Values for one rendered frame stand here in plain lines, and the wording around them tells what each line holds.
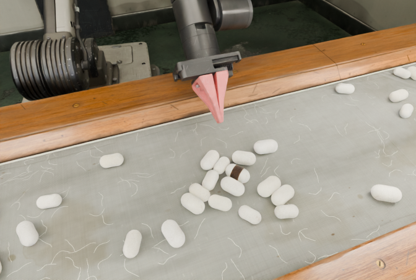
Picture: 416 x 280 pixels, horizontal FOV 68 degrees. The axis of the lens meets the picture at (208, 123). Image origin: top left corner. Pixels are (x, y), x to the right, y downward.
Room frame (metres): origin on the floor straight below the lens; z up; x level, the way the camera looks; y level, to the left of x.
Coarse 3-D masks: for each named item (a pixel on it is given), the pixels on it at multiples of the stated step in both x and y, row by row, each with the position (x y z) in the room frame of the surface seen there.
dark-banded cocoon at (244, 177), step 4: (232, 164) 0.29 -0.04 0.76; (228, 168) 0.28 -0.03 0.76; (232, 168) 0.28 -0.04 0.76; (244, 168) 0.28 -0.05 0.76; (228, 172) 0.28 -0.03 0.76; (244, 172) 0.27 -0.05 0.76; (248, 172) 0.27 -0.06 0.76; (228, 176) 0.27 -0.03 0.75; (240, 176) 0.27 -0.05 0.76; (244, 176) 0.27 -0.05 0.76; (248, 176) 0.27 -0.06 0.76; (240, 180) 0.26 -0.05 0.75; (244, 180) 0.26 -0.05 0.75
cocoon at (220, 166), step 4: (220, 160) 0.30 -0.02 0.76; (224, 160) 0.30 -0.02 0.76; (228, 160) 0.30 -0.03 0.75; (216, 164) 0.29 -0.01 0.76; (220, 164) 0.29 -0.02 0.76; (224, 164) 0.29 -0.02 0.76; (228, 164) 0.29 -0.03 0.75; (216, 168) 0.28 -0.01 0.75; (220, 168) 0.28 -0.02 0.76; (224, 168) 0.29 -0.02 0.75; (220, 172) 0.28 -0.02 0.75
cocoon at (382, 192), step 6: (378, 186) 0.25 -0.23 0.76; (384, 186) 0.25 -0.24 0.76; (390, 186) 0.25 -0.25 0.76; (372, 192) 0.24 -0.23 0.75; (378, 192) 0.24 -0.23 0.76; (384, 192) 0.24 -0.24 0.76; (390, 192) 0.24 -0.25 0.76; (396, 192) 0.24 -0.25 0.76; (378, 198) 0.24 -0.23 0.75; (384, 198) 0.23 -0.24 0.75; (390, 198) 0.23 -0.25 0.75; (396, 198) 0.23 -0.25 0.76
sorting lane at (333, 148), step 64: (192, 128) 0.38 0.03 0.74; (256, 128) 0.38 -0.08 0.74; (320, 128) 0.38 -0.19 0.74; (384, 128) 0.38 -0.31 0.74; (0, 192) 0.25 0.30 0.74; (64, 192) 0.25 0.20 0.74; (128, 192) 0.25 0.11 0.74; (256, 192) 0.25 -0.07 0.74; (320, 192) 0.25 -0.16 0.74; (0, 256) 0.16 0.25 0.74; (64, 256) 0.16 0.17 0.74; (192, 256) 0.16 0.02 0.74; (256, 256) 0.16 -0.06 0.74; (320, 256) 0.16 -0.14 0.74
